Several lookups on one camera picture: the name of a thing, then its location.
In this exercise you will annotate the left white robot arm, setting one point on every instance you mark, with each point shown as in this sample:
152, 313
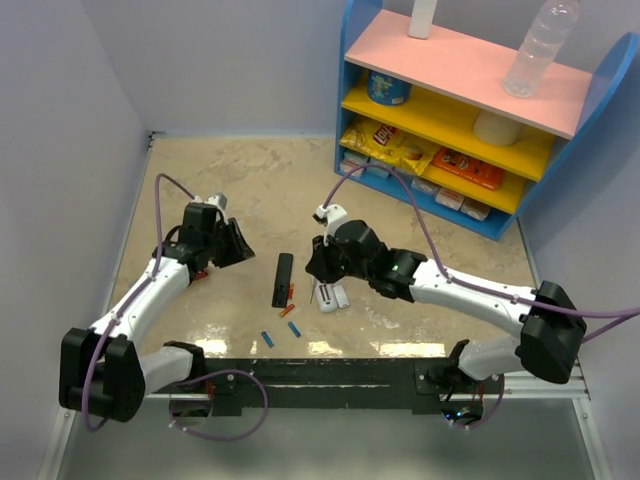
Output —
101, 372

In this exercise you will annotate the white paper roll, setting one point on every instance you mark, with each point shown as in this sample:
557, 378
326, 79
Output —
495, 129

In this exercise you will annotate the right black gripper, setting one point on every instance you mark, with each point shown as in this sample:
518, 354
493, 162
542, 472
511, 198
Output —
320, 264

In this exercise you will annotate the blue snack can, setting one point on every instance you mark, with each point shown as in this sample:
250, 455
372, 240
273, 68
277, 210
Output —
386, 90

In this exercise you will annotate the white battery cover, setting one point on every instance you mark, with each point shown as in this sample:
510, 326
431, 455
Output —
341, 297

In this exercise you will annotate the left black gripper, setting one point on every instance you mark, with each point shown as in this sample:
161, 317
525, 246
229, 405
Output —
239, 250

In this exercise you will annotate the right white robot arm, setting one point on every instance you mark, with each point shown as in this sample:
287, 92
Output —
543, 329

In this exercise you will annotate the blue shelf unit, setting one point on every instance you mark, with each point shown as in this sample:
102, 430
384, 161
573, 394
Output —
453, 77

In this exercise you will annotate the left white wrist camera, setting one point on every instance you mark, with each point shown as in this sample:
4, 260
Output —
218, 200

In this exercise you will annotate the orange snack box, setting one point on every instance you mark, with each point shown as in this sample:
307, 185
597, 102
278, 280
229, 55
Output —
469, 168

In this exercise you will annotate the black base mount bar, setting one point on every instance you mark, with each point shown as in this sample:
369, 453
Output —
415, 384

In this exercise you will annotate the small white box leftmost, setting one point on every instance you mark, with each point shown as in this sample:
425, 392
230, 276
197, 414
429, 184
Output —
351, 161

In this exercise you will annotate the black remote control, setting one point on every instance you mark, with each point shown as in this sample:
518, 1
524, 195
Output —
282, 280

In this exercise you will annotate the white remote control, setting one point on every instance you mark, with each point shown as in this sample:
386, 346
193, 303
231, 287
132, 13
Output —
324, 295

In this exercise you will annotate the clear plastic water bottle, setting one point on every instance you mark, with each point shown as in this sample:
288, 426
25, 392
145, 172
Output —
546, 36

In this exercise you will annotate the small white box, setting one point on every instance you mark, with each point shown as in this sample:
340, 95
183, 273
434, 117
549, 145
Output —
351, 161
424, 186
450, 199
378, 168
475, 209

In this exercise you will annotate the loose blue battery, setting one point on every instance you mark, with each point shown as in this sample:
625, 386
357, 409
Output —
267, 339
294, 329

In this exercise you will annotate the white bottle on shelf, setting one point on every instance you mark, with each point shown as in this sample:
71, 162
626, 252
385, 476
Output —
421, 19

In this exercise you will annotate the yellow Lays chips bag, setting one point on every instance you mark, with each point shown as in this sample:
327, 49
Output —
389, 144

